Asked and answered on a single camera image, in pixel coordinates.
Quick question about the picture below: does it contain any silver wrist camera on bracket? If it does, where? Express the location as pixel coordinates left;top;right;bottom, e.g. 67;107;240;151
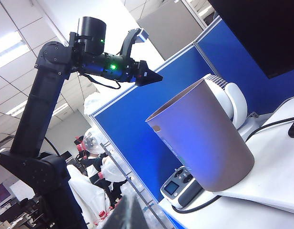
120;27;150;62

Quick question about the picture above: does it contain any white desk fan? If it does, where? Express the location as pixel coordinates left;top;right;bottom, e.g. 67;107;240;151
203;73;274;141

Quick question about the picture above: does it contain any thin black cable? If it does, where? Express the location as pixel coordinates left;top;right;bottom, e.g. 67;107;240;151
246;116;294;141

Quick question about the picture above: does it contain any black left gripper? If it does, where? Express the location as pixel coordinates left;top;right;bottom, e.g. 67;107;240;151
124;59;164;87

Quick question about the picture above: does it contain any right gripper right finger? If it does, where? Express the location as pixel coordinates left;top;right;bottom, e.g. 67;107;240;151
131;192;150;229

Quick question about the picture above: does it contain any black ASUS computer monitor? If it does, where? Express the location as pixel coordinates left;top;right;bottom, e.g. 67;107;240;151
208;0;294;80

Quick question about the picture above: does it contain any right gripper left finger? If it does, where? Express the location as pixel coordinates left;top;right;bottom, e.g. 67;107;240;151
106;192;133;229

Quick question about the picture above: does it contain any white work board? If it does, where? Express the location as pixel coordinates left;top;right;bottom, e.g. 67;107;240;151
203;95;294;215

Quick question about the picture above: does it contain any thick black cable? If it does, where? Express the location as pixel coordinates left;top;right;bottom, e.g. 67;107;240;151
172;194;223;213

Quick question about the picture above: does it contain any purple lit monitor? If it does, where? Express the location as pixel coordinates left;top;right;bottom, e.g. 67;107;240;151
0;183;12;208

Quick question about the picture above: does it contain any person in white coverall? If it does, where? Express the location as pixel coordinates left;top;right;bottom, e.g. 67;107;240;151
67;127;131;225

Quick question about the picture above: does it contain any silver metal rail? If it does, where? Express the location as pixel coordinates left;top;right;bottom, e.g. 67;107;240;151
100;142;162;229

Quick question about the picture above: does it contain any blue cubicle partition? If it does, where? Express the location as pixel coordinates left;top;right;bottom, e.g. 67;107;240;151
89;15;294;203

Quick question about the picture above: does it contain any white remote controller with screen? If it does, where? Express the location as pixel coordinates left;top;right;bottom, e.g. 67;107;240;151
160;166;204;208

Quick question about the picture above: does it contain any ceiling light panel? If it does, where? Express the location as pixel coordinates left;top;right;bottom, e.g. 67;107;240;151
0;31;27;63

